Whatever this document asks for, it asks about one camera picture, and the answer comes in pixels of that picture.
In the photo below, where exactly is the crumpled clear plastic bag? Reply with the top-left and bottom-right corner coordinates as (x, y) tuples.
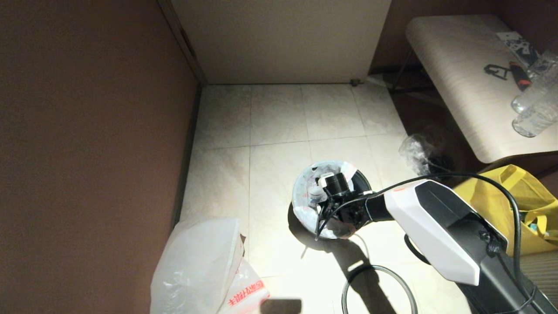
(399, 133), (454, 176)

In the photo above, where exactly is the white cabinet panel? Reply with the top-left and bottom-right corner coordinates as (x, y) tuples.
(170, 0), (391, 84)

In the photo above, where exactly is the thin black right camera cable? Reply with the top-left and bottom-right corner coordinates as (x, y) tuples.
(315, 172), (539, 314)

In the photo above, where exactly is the black bin rim ring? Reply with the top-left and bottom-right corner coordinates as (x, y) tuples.
(341, 265), (418, 314)

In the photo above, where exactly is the dark robot chest edge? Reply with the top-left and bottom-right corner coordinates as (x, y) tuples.
(261, 299), (303, 314)

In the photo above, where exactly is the clear plastic bottle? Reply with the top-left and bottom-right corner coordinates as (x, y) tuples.
(512, 100), (558, 138)
(511, 65), (558, 114)
(530, 44), (558, 79)

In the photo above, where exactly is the new white plastic bag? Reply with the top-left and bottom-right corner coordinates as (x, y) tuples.
(150, 217), (271, 314)

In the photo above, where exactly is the red black hand tool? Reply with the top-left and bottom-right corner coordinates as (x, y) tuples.
(509, 60), (532, 90)

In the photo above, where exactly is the black cylindrical right wrist camera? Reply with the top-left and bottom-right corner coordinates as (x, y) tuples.
(317, 171), (349, 198)

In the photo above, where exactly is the used red-printed trash bag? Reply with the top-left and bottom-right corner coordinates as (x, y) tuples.
(292, 160), (371, 239)

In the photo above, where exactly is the beige ribbed cushion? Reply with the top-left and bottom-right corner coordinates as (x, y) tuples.
(521, 251), (558, 301)

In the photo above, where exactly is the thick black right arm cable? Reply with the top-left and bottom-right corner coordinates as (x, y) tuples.
(403, 234), (432, 265)

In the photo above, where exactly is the beige wood-grain table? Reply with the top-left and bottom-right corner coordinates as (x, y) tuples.
(405, 14), (558, 164)

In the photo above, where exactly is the black metal table leg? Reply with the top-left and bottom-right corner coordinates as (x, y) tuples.
(389, 47), (415, 93)

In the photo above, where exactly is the black round trash bin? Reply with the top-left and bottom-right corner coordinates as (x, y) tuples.
(290, 168), (373, 240)

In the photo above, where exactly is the black clip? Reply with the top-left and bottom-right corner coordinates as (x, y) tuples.
(484, 64), (508, 80)

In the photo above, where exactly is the yellow shopping bag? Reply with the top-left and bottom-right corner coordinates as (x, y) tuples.
(453, 164), (558, 256)

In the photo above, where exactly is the blue white printed paper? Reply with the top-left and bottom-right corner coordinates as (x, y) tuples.
(496, 31), (543, 66)

